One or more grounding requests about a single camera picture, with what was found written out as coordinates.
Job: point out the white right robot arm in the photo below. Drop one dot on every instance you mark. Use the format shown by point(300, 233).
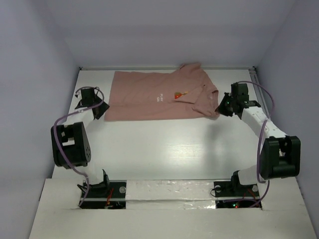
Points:
point(278, 154)

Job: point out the white foam front board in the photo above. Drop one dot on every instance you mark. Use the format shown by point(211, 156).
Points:
point(58, 218)

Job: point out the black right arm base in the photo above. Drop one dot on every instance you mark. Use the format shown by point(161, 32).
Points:
point(229, 196)

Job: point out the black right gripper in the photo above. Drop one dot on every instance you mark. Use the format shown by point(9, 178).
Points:
point(221, 109)

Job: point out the aluminium back table rail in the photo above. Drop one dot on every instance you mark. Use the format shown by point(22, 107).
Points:
point(155, 68)

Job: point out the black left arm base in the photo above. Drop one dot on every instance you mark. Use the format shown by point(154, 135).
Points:
point(109, 197)

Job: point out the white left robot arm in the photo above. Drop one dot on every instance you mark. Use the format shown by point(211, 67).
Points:
point(70, 143)

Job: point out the aluminium right table rail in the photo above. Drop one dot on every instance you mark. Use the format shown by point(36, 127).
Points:
point(264, 97)

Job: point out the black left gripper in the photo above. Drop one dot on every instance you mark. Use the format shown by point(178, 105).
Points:
point(103, 108)

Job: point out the aluminium table rail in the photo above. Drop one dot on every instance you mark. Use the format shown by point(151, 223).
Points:
point(264, 97)
point(155, 68)

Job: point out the pink printed t-shirt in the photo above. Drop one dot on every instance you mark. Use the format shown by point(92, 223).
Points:
point(186, 93)

